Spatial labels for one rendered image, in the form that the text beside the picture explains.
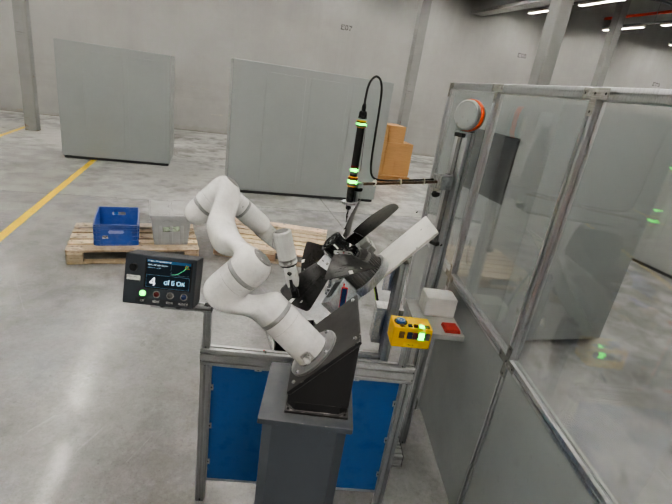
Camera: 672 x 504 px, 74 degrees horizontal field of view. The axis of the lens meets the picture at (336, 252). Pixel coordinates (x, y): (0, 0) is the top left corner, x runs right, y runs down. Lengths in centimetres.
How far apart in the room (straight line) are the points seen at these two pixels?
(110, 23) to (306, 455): 1335
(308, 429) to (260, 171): 631
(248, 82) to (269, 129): 76
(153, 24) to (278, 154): 742
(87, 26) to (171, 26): 206
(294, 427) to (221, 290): 50
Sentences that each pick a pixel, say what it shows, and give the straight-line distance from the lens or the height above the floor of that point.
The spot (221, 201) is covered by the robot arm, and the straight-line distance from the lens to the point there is 159.
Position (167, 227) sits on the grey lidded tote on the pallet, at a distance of 479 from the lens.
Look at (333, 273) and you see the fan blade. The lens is 188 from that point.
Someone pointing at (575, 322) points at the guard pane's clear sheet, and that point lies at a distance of 165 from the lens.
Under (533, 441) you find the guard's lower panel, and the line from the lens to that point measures 185.
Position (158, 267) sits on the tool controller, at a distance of 177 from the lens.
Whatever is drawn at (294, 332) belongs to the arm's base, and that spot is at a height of 120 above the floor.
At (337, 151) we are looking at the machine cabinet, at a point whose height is 85.
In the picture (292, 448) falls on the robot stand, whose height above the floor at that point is 81.
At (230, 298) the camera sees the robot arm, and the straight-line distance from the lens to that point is 139.
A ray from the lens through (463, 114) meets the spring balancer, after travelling 246.
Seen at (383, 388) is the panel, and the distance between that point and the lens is 203.
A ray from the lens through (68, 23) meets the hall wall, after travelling 1443.
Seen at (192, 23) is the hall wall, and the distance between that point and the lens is 1402.
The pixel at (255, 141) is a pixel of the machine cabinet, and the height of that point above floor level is 87.
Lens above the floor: 195
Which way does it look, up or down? 21 degrees down
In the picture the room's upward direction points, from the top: 9 degrees clockwise
